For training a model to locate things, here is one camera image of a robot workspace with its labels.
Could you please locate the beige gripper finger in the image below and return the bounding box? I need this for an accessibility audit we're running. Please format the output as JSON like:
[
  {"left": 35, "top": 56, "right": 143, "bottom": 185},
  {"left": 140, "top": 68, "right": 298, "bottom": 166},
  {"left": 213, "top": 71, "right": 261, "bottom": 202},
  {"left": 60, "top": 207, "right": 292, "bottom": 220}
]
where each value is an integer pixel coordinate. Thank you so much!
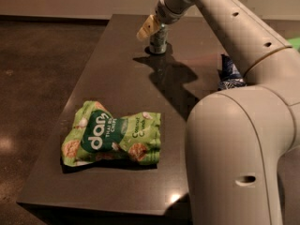
[{"left": 136, "top": 15, "right": 160, "bottom": 41}]

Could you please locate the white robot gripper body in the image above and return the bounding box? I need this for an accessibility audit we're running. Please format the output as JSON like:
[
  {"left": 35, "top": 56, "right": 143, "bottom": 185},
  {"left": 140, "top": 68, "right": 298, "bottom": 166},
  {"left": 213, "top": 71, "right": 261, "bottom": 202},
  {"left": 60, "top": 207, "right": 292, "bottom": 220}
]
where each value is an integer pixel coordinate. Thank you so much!
[{"left": 155, "top": 0, "right": 183, "bottom": 24}]

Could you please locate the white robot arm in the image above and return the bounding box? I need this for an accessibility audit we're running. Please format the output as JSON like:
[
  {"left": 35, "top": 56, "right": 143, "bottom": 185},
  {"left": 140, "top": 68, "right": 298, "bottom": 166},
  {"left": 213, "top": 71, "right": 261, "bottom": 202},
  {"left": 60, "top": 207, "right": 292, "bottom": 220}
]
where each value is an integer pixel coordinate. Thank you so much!
[{"left": 137, "top": 0, "right": 300, "bottom": 225}]

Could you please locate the blue white chip bag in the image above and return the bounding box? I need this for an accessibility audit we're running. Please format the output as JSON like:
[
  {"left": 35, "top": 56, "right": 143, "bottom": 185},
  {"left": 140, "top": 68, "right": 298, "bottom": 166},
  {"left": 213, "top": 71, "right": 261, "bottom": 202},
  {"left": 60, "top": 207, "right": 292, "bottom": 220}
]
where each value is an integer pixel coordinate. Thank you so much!
[{"left": 217, "top": 54, "right": 247, "bottom": 91}]

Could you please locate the green rice chip bag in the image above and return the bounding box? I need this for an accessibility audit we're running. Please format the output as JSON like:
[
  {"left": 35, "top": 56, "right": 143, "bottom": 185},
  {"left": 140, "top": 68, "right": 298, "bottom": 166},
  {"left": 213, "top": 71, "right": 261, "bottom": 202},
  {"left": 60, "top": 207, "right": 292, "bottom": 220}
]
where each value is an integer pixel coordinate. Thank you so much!
[{"left": 61, "top": 101, "right": 161, "bottom": 167}]

